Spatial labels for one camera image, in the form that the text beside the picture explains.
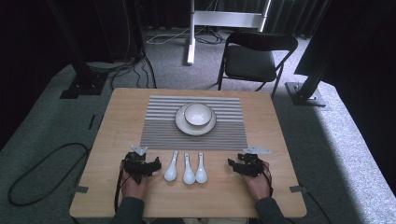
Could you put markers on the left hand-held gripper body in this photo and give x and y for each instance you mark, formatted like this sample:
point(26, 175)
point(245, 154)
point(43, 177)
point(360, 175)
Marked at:
point(137, 166)

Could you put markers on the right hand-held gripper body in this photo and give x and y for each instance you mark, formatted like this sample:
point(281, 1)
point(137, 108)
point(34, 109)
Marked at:
point(252, 166)

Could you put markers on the person's right hand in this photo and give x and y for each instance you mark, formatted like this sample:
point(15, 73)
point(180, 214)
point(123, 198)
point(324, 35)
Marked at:
point(258, 186)

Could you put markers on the person's left hand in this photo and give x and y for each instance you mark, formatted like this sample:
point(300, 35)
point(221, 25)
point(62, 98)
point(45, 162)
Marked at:
point(134, 189)

